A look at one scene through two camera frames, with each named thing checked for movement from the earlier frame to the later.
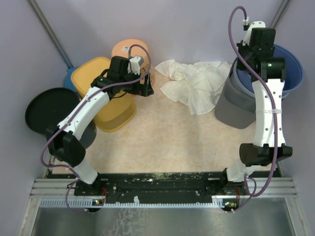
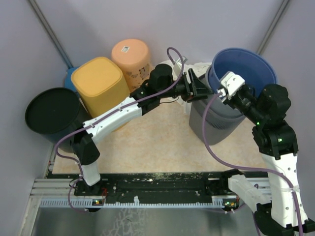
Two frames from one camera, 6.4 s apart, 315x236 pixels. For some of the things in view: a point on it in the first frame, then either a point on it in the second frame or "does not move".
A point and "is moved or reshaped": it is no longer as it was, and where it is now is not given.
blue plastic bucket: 243,79 -> 254,68
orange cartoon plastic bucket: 121,48 does not move
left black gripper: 144,89 -> 199,88
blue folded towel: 68,82 does not move
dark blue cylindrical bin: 50,107 does not move
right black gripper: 239,65 -> 230,102
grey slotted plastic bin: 236,106 is moved or reshaped
